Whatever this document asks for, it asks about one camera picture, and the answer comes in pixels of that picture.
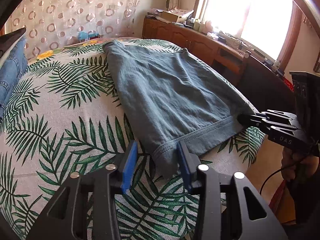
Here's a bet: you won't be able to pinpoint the cardboard box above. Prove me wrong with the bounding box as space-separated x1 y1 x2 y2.
161 11 186 23

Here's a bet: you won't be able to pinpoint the wooden sideboard cabinet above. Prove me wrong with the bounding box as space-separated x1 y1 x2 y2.
142 17 244 84

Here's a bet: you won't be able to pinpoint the window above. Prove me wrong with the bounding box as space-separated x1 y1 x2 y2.
194 0 302 68

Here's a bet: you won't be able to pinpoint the folded blue jeans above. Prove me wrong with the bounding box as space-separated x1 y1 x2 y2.
1 36 28 121

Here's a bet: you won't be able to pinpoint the floral blanket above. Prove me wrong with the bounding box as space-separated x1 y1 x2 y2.
28 37 140 64

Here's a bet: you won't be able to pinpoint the dark chair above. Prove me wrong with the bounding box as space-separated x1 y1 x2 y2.
236 51 296 114

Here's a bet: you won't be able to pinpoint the right hand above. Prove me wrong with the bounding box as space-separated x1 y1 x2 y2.
281 148 319 181

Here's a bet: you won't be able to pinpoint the black cable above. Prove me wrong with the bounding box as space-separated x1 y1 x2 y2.
260 154 311 198

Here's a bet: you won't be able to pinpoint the circle pattern curtain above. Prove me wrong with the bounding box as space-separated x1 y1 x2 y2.
5 0 141 58

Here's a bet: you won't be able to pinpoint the dark folded garment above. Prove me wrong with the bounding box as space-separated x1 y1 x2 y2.
0 27 26 62

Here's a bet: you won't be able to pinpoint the grey-blue pants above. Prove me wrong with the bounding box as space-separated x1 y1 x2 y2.
103 40 255 179

